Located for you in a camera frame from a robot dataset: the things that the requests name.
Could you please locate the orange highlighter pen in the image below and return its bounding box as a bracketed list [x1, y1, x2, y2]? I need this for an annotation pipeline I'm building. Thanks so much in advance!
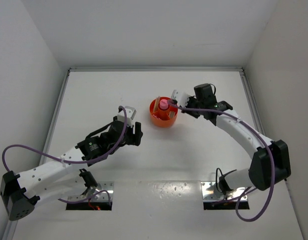
[153, 96, 160, 113]

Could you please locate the pink capped clear tube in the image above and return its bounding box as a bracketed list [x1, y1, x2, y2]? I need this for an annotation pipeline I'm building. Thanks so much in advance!
[159, 99, 169, 111]

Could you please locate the grey eraser block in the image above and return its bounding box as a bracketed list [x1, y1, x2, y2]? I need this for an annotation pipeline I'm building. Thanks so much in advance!
[169, 111, 175, 119]

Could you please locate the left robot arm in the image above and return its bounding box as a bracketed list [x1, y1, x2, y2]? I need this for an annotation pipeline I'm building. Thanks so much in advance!
[0, 117, 143, 221]

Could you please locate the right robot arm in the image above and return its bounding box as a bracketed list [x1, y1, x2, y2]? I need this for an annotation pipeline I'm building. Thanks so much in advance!
[179, 83, 291, 194]

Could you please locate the orange round desk organizer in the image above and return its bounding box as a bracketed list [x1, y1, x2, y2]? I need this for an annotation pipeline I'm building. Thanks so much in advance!
[149, 96, 178, 128]

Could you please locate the cream pen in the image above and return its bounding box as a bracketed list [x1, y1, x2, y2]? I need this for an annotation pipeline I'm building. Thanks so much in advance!
[153, 98, 159, 113]

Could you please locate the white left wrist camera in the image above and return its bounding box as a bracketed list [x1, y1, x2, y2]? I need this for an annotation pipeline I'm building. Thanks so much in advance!
[117, 106, 136, 127]

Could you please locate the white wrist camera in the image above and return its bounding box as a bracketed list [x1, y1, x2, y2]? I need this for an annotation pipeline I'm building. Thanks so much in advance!
[117, 106, 136, 127]
[171, 89, 191, 108]

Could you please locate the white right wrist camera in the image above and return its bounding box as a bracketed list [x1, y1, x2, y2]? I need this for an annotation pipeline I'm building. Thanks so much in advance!
[171, 89, 191, 108]

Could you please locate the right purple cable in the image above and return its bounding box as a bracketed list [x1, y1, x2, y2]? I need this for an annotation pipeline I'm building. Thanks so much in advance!
[168, 99, 276, 222]

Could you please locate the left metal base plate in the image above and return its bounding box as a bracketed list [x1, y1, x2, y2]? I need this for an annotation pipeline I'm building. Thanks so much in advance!
[88, 181, 114, 202]

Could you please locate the metal base plate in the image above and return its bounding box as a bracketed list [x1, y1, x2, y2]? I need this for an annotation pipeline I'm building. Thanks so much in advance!
[201, 181, 246, 203]
[88, 181, 114, 202]

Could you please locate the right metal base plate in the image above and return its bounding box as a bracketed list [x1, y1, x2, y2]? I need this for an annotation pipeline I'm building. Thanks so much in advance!
[201, 181, 246, 203]

